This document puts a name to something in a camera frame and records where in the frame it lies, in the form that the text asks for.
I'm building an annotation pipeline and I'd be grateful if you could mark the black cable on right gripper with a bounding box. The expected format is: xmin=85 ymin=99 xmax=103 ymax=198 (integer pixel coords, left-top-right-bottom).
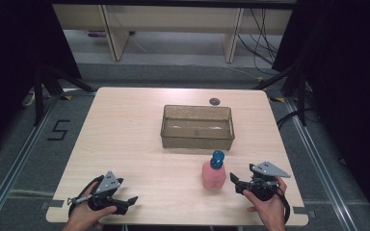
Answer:
xmin=273 ymin=184 xmax=292 ymax=224

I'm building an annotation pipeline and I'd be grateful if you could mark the black metal stand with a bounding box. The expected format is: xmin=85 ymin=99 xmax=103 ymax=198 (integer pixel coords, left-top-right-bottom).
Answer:
xmin=253 ymin=61 xmax=309 ymax=128
xmin=32 ymin=62 xmax=98 ymax=127

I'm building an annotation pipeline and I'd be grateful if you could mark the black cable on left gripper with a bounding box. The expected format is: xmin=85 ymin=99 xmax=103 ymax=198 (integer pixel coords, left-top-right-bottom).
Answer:
xmin=67 ymin=174 xmax=106 ymax=219

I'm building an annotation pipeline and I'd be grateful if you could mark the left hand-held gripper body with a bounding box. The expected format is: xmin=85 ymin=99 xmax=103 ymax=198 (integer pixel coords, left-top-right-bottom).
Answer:
xmin=87 ymin=170 xmax=130 ymax=216

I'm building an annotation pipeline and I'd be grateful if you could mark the bundle of black floor cables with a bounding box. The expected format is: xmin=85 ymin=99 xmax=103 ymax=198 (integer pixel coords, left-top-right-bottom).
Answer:
xmin=236 ymin=8 xmax=281 ymax=77

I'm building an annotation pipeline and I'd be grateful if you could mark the clear brown plastic bin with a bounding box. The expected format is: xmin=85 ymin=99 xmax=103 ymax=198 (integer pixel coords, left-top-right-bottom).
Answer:
xmin=160 ymin=104 xmax=236 ymax=151

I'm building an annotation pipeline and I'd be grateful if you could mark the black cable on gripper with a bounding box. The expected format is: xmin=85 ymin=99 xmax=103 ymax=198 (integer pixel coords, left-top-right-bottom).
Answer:
xmin=67 ymin=174 xmax=106 ymax=219
xmin=273 ymin=184 xmax=292 ymax=224

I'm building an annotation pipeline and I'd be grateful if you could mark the aluminium floor rail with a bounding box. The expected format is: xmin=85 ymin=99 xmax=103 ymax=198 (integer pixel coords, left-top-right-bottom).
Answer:
xmin=282 ymin=95 xmax=360 ymax=231
xmin=0 ymin=94 xmax=62 ymax=231

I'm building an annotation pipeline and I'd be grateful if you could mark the person's left hand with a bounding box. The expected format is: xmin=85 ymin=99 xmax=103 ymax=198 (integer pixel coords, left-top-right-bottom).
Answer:
xmin=66 ymin=181 xmax=119 ymax=231

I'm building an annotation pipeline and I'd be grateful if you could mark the pink bottle with blue pump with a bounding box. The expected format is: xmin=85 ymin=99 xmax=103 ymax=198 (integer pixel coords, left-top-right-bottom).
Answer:
xmin=200 ymin=149 xmax=227 ymax=191

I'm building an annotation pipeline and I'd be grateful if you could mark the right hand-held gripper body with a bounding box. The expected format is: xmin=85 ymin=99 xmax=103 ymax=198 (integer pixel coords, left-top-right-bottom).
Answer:
xmin=248 ymin=161 xmax=292 ymax=202

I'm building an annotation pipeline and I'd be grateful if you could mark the person's right hand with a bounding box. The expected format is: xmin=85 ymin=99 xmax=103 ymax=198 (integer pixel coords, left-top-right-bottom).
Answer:
xmin=242 ymin=177 xmax=289 ymax=225

